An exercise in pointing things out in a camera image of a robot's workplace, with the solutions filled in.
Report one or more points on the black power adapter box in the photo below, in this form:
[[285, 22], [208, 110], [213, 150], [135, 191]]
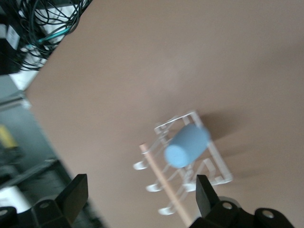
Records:
[[7, 59]]

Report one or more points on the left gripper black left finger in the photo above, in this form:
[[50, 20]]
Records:
[[71, 202]]

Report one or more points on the blue plastic cup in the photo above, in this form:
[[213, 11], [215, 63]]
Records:
[[187, 145]]

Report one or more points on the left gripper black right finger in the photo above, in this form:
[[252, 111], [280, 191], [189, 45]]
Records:
[[209, 204]]

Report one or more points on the brown paper table cover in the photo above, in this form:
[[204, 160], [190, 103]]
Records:
[[142, 59]]

